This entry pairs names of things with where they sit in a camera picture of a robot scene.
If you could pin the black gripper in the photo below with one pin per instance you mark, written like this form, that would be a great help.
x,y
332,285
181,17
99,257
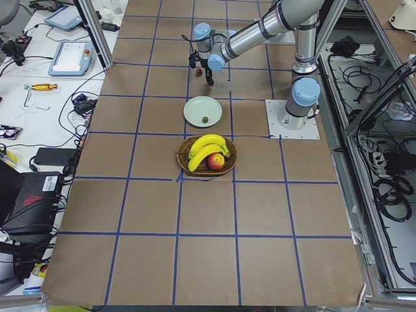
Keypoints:
x,y
207,70

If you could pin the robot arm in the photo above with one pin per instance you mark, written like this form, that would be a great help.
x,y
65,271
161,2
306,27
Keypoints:
x,y
213,48

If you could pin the light green plate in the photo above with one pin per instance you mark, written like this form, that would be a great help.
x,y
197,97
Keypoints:
x,y
198,107

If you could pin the yellow banana bunch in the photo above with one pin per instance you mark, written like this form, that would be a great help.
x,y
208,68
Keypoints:
x,y
203,147

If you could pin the woven wicker basket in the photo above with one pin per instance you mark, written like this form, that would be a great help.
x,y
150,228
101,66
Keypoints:
x,y
203,169

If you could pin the red yellow apple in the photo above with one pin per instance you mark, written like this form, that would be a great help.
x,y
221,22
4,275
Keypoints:
x,y
216,161

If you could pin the blue teach pendant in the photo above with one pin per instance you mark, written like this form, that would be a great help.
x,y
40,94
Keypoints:
x,y
71,59
65,18

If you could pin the black power adapter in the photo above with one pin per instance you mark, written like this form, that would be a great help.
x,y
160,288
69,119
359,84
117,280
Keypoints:
x,y
54,156

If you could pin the black computer box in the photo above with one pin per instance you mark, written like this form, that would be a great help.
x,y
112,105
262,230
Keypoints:
x,y
28,201

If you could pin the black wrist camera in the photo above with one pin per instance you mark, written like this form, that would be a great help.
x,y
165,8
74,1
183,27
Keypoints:
x,y
192,60

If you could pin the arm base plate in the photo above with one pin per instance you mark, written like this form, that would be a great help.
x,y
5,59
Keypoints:
x,y
282,125

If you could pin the aluminium frame post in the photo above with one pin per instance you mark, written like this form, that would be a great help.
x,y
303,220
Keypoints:
x,y
89,17

